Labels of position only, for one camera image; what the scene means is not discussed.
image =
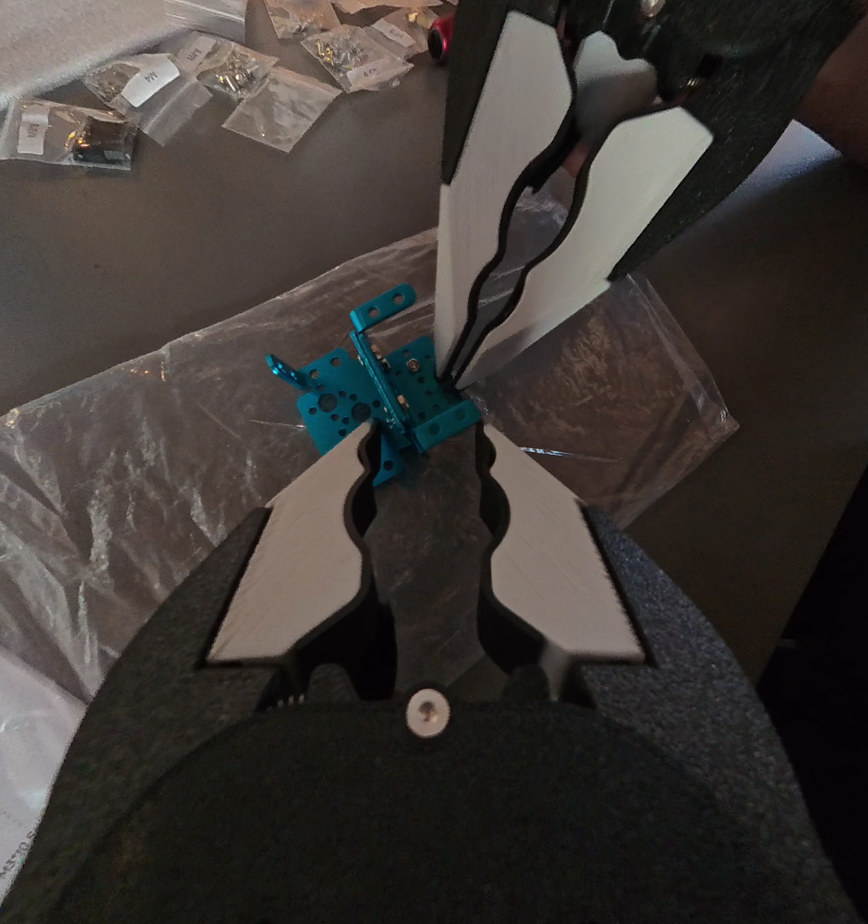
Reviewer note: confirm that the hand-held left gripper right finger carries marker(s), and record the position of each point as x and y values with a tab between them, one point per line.
571	577

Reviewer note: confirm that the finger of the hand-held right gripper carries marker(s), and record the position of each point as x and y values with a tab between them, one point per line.
621	202
506	144

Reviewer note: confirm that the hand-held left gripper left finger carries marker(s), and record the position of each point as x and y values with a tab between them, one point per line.
282	577

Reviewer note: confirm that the blue metal bracket assembly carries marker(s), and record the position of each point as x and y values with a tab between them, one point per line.
347	390

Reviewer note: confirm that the person's right forearm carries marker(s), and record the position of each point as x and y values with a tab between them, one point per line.
860	108

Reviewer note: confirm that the clear plastic bag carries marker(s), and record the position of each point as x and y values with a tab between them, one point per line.
152	469

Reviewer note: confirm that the pile of small screw bags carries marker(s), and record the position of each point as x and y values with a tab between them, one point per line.
275	108

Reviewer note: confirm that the open instruction manual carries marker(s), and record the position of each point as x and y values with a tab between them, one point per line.
15	758

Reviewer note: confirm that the white foam sheet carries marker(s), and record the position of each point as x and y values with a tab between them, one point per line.
44	50

